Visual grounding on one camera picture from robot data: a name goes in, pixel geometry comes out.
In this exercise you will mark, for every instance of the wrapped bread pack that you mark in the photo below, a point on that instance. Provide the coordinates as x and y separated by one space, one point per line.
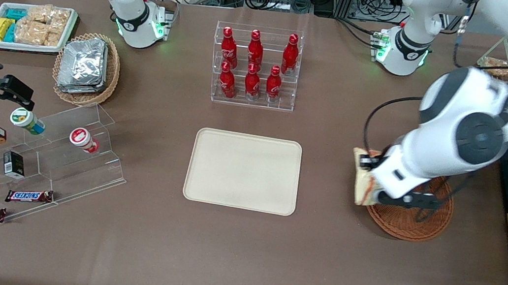
499 67

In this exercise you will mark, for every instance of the clear acrylic bottle rack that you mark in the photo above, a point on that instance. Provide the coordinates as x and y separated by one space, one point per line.
259 103

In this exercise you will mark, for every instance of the clear-wrapped rice cracker pack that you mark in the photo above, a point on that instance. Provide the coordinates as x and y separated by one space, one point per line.
60 19
39 14
31 32
53 37

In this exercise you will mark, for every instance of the stack of foil containers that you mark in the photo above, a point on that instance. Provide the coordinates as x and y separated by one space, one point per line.
82 66

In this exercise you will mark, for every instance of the white rectangular snack bin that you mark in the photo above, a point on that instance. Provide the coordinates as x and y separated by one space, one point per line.
24 46

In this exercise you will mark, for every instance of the triangle sandwich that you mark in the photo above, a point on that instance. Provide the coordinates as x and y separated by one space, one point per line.
363 187

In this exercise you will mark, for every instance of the beige rectangular tray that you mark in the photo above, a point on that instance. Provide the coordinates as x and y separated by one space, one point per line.
243 171

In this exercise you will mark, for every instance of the teal snack packet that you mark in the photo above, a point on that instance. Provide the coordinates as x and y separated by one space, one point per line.
16 14
10 32

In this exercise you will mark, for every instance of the red cola bottle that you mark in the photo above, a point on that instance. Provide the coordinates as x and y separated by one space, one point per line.
273 86
227 84
255 52
290 57
252 85
229 49

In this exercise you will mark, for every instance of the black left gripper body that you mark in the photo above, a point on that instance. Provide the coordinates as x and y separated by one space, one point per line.
373 162

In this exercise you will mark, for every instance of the round brown wicker basket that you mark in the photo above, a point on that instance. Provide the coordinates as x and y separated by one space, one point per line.
401 223

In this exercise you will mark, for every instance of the oval wicker basket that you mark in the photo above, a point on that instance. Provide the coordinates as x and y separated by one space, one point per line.
112 73

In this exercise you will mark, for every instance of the clear acrylic stepped display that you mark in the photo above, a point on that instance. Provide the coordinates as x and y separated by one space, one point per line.
61 170

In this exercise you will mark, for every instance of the green-lidded yogurt cup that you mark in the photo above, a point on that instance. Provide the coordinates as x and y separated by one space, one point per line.
26 120

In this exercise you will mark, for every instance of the red-lidded yogurt cup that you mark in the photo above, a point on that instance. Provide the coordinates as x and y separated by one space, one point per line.
83 139

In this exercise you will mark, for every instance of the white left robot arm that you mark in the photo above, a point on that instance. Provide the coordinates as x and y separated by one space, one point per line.
474 129

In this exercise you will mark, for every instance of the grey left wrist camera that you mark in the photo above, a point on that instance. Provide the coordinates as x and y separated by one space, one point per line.
412 200

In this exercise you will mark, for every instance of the small black carton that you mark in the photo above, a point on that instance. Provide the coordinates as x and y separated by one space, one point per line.
13 165

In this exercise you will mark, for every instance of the yellow snack packet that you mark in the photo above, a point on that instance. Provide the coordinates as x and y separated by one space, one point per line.
0 29

